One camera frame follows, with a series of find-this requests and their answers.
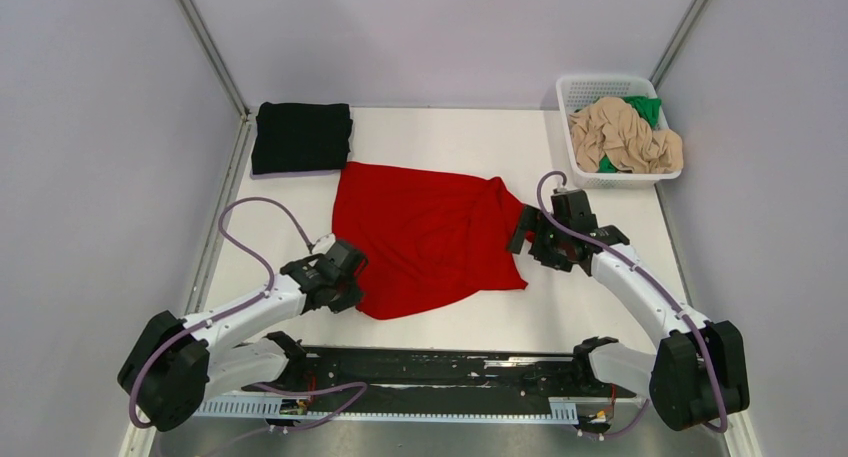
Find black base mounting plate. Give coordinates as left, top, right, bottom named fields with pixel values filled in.
left=238, top=346, right=634, bottom=416

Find right aluminium frame post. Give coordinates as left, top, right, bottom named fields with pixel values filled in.
left=649, top=0, right=711, bottom=89

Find green t-shirt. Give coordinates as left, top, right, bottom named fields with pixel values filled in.
left=598, top=95, right=662, bottom=174

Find aluminium frame post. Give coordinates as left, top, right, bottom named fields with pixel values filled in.
left=649, top=0, right=711, bottom=89
left=175, top=0, right=250, bottom=119

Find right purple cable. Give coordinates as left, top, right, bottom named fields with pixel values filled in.
left=535, top=170, right=730, bottom=440

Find white plastic laundry basket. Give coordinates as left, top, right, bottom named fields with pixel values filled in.
left=555, top=74, right=684, bottom=189

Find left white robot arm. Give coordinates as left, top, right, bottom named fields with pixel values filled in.
left=117, top=239, right=368, bottom=432

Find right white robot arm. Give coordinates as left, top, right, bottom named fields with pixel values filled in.
left=508, top=190, right=750, bottom=431

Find red t-shirt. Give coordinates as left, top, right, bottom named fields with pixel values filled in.
left=331, top=162, right=527, bottom=320

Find left aluminium frame post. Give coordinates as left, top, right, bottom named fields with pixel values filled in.
left=175, top=0, right=250, bottom=119

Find white slotted cable duct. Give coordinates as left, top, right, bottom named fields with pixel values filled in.
left=194, top=393, right=579, bottom=425

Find beige t-shirt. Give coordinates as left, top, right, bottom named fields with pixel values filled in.
left=567, top=96, right=684, bottom=174

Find folded black t-shirt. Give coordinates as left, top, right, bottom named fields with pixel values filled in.
left=251, top=102, right=353, bottom=176

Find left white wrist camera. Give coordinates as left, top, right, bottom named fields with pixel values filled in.
left=310, top=233, right=336, bottom=254

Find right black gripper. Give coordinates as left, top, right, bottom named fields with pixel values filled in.
left=504, top=206, right=571, bottom=273

